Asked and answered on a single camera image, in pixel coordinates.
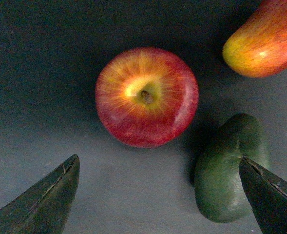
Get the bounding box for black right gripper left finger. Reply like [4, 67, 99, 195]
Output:
[0, 155, 80, 234]

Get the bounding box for red yellow apple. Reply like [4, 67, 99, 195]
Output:
[95, 47, 199, 148]

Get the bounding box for red orange mango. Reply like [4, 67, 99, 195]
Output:
[222, 0, 287, 78]

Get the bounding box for green avocado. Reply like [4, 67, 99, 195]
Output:
[194, 114, 270, 223]

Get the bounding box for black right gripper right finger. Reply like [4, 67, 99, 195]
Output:
[239, 156, 287, 234]

